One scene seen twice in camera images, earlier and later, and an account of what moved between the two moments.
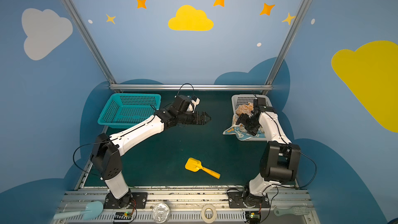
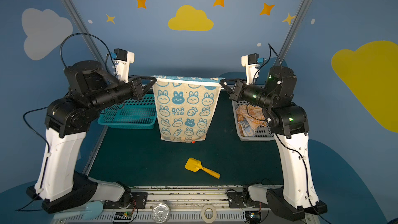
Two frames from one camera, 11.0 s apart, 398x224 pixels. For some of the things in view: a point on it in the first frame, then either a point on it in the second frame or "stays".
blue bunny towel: [241, 132] → [185, 105]
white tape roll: [209, 221] stays
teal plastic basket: [127, 110] stays
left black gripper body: [196, 118] → [136, 87]
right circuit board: [253, 217] stays
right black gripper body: [245, 124] → [237, 90]
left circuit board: [123, 215] stays
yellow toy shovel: [195, 165] stays
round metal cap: [161, 213] stays
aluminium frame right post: [292, 33] stays
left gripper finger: [201, 121] → [151, 84]
